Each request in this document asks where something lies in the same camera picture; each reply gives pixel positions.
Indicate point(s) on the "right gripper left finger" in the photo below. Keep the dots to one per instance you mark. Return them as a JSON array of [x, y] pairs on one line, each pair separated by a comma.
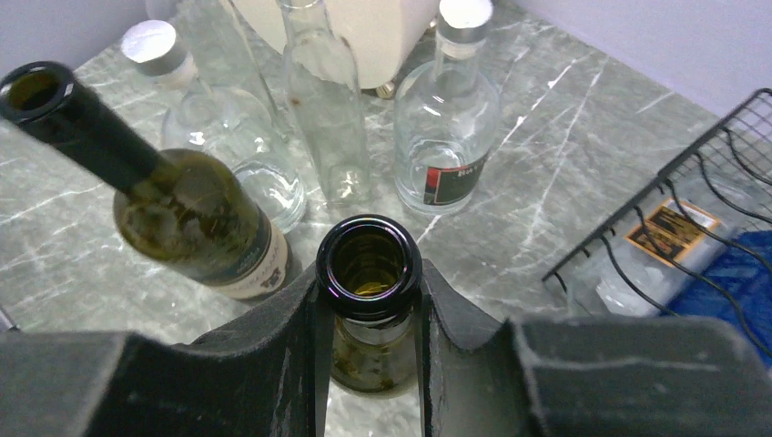
[[265, 373]]

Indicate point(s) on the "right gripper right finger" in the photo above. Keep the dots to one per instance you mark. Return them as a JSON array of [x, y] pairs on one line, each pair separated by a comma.
[[584, 376]]

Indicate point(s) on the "clear bottle black gold label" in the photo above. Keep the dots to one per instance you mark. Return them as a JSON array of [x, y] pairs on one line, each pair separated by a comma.
[[675, 233]]

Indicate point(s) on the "olive wine bottle white label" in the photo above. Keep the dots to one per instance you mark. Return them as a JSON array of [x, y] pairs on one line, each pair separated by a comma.
[[369, 271]]

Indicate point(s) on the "dark green wine bottle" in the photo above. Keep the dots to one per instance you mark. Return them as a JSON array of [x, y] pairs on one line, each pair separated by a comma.
[[182, 208]]

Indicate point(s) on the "clear bottle white cap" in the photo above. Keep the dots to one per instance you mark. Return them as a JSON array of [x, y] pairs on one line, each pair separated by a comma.
[[227, 122]]

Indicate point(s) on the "clear glass bottle by container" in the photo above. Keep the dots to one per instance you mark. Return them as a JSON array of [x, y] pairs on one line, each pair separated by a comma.
[[218, 42]]

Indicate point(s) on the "clear open-neck glass bottle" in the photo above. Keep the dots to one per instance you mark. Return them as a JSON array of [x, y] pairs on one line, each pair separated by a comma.
[[324, 98]]

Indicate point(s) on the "clear bottle silver cap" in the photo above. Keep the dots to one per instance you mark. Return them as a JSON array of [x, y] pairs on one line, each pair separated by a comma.
[[446, 114]]

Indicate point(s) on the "cream cylindrical container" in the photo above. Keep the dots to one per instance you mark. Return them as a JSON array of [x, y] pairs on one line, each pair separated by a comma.
[[381, 33]]

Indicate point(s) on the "black wire wine rack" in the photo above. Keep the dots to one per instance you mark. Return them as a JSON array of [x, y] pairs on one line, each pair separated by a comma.
[[738, 147]]

